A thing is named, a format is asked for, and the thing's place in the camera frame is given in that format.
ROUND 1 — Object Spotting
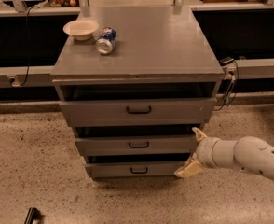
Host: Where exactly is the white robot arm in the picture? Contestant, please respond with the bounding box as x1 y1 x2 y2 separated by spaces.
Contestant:
174 127 274 181

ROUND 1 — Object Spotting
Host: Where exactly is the black cable left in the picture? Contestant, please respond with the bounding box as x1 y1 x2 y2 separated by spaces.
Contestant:
8 5 41 87

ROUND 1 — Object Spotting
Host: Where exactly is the grey drawer cabinet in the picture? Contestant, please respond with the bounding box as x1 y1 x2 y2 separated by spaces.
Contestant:
49 5 225 181

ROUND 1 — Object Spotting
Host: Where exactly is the grey top drawer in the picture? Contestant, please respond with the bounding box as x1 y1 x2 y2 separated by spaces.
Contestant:
60 98 215 127

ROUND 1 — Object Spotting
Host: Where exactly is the blue soda can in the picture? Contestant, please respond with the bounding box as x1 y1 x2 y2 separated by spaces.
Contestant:
96 27 116 55

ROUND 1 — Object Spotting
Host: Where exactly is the black cables right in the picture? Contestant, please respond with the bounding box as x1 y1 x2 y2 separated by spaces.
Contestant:
213 59 240 112

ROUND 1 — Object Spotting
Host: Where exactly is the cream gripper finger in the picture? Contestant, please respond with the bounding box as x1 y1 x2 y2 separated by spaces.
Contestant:
174 154 204 178
192 127 207 143

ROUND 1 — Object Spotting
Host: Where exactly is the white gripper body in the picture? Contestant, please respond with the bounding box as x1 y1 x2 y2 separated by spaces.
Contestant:
196 137 219 168

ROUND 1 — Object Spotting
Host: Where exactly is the white bowl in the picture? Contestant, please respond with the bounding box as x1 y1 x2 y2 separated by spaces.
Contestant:
63 20 99 41

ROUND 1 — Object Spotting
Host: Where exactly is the black object on floor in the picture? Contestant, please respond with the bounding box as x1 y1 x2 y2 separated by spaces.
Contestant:
24 207 44 224

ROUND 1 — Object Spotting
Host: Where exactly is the black power adapter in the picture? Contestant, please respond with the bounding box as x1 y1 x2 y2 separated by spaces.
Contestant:
219 57 234 66

